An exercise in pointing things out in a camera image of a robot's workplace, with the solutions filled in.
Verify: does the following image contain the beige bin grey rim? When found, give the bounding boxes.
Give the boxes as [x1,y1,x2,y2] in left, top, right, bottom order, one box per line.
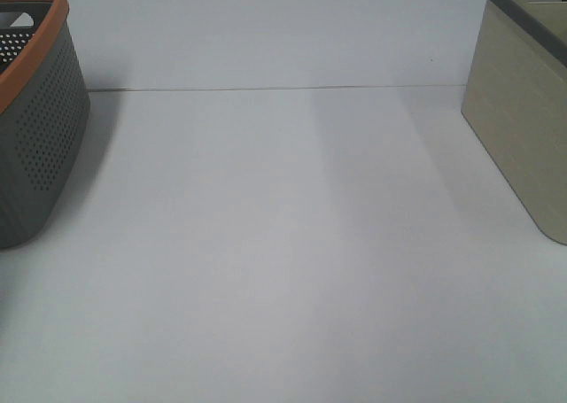
[461,0,566,244]

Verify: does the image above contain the grey perforated basket orange rim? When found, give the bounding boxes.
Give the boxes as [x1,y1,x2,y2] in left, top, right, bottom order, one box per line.
[1,0,90,249]

